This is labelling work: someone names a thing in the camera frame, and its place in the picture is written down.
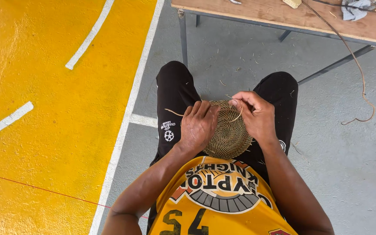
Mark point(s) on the person's right hand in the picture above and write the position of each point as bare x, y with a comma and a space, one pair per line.
257, 114

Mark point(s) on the person's left hand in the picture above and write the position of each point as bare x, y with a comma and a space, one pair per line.
197, 125

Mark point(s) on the person's left fingers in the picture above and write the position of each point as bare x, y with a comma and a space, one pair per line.
204, 109

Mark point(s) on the thin tan weaving fibre strand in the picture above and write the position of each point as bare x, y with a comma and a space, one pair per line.
235, 114

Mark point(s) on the round woven basket base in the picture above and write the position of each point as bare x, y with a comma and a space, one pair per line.
230, 135

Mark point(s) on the black trousers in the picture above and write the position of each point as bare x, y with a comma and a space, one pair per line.
178, 98

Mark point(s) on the yellow printed jersey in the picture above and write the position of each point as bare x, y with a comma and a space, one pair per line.
219, 199

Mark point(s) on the metal tool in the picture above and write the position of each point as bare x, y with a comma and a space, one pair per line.
235, 1

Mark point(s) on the wooden table with metal legs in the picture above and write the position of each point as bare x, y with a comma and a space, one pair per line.
305, 19

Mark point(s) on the small cream block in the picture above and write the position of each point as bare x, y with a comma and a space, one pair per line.
292, 3

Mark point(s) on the grey crumpled cloth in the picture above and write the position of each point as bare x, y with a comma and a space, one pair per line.
356, 9

